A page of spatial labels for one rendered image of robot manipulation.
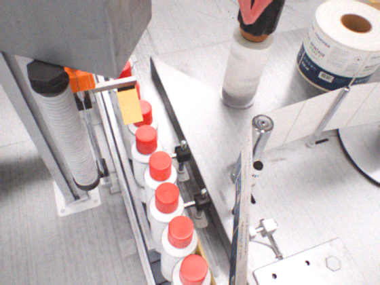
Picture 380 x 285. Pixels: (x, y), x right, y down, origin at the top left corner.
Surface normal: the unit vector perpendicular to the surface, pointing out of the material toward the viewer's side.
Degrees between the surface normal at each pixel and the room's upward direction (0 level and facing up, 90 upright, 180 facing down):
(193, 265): 3
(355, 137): 0
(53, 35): 90
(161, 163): 2
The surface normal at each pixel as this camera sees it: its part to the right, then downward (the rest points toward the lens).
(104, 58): -0.25, 0.79
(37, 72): 0.07, -0.56
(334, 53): -0.61, 0.63
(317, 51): -0.86, 0.38
